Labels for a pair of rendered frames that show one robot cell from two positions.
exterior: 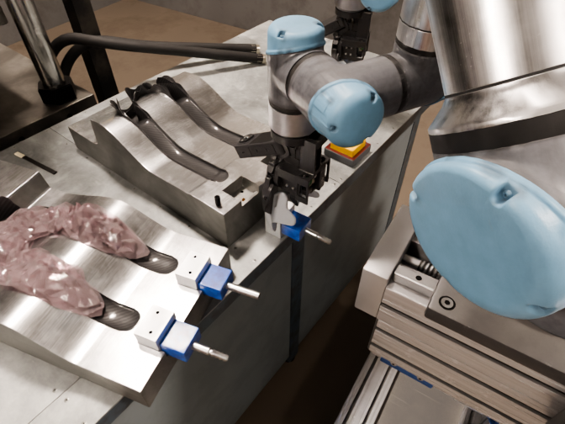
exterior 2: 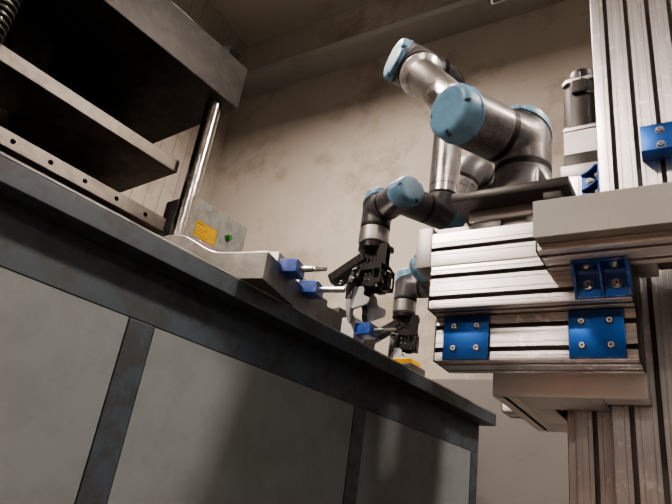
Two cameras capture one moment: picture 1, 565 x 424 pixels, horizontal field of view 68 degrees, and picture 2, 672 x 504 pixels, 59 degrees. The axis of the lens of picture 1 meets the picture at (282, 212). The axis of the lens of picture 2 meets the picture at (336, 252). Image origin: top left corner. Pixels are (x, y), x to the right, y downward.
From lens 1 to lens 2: 127 cm
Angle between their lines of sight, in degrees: 70
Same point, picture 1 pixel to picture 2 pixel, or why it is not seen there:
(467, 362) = (490, 257)
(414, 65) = (437, 195)
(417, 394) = not seen: outside the picture
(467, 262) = (448, 112)
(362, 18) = (412, 318)
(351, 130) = (408, 188)
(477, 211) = (445, 95)
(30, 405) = not seen: hidden behind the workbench
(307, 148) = (381, 247)
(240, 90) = not seen: hidden behind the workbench
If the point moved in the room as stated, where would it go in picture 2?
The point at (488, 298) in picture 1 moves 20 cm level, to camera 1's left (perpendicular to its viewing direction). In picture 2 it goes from (456, 113) to (355, 100)
